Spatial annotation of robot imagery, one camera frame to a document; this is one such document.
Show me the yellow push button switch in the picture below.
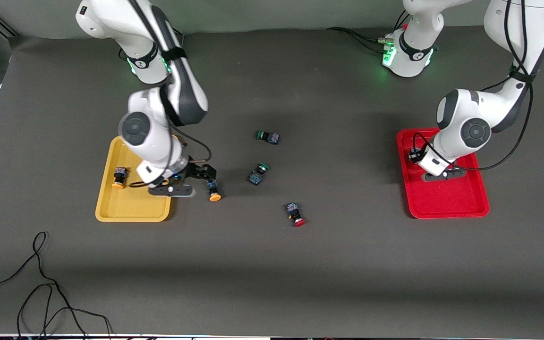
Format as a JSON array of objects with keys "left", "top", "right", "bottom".
[
  {"left": 206, "top": 179, "right": 222, "bottom": 203},
  {"left": 111, "top": 166, "right": 128, "bottom": 190}
]

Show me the dark grey table mat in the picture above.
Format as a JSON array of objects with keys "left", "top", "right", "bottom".
[{"left": 0, "top": 17, "right": 544, "bottom": 337}]

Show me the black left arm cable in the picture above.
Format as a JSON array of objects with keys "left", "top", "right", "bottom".
[{"left": 411, "top": 0, "right": 544, "bottom": 171}]

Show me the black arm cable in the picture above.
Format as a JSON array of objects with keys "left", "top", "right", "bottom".
[
  {"left": 411, "top": 0, "right": 544, "bottom": 171},
  {"left": 128, "top": 0, "right": 213, "bottom": 188}
]

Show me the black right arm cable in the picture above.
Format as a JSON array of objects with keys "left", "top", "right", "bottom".
[{"left": 128, "top": 0, "right": 213, "bottom": 188}]

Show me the red plastic tray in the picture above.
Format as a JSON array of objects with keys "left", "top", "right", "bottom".
[{"left": 396, "top": 127, "right": 490, "bottom": 220}]

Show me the yellow plastic tray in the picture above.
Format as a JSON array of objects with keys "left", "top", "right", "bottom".
[{"left": 95, "top": 135, "right": 179, "bottom": 222}]

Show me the thin black loose cable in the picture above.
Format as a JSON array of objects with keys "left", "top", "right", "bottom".
[{"left": 0, "top": 231, "right": 114, "bottom": 340}]

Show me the black left base cable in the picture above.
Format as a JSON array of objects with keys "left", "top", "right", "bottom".
[{"left": 326, "top": 27, "right": 395, "bottom": 53}]

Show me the green push button switch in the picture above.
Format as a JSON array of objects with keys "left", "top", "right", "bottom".
[
  {"left": 256, "top": 130, "right": 281, "bottom": 145},
  {"left": 248, "top": 163, "right": 271, "bottom": 186}
]

